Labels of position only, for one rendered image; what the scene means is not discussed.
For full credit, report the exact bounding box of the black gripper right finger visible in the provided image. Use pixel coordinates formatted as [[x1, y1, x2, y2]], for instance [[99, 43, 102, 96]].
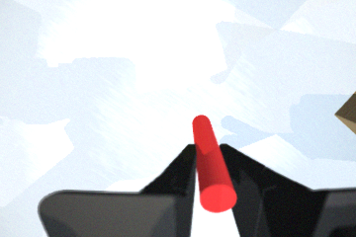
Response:
[[220, 143, 356, 237]]

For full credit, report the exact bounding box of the red peg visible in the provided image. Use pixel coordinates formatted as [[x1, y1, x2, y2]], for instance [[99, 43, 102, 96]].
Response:
[[192, 115, 236, 213]]

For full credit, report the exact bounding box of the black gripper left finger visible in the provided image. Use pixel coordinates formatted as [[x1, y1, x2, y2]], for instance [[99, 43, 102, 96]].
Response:
[[38, 144, 197, 237]]

